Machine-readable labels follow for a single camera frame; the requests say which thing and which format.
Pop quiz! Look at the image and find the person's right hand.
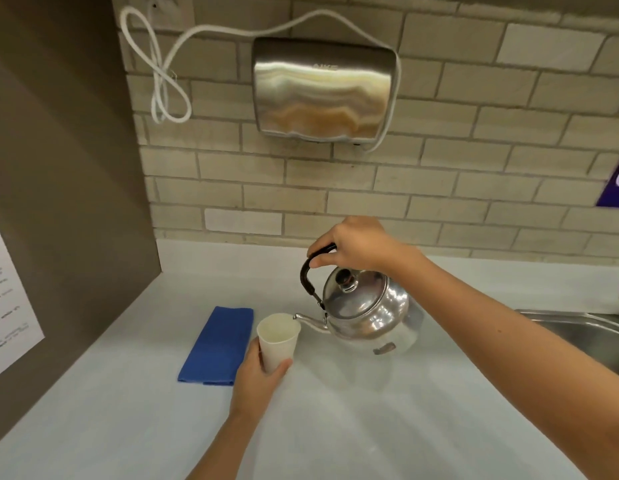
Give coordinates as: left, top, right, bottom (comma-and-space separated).
309, 217, 424, 275

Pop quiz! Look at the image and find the person's left hand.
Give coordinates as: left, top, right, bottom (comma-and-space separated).
230, 337, 293, 424

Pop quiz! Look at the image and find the white paper cup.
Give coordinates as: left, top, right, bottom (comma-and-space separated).
256, 313, 301, 374

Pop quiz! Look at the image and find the steel kettle with black handle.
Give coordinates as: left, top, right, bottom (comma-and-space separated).
293, 243, 424, 356

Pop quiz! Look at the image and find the person's right forearm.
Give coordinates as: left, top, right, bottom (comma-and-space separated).
400, 249, 619, 480

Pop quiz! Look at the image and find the person's left forearm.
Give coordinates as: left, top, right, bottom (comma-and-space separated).
186, 414, 265, 480

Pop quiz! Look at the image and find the blue folded cloth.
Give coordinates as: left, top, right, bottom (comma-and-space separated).
177, 306, 254, 386

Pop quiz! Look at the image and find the steel sink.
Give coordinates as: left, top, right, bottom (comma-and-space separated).
514, 309, 619, 381

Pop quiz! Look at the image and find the white paper notice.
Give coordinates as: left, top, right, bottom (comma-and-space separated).
0, 209, 45, 383

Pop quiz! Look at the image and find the steel wall hand dryer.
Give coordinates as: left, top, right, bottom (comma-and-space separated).
251, 37, 401, 145

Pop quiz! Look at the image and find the white power cable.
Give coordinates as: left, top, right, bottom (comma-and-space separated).
119, 6, 403, 154

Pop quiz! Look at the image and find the wall power socket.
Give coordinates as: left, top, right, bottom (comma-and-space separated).
139, 0, 195, 26

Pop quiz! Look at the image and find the purple wall sign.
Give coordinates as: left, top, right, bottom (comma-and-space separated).
596, 147, 619, 209

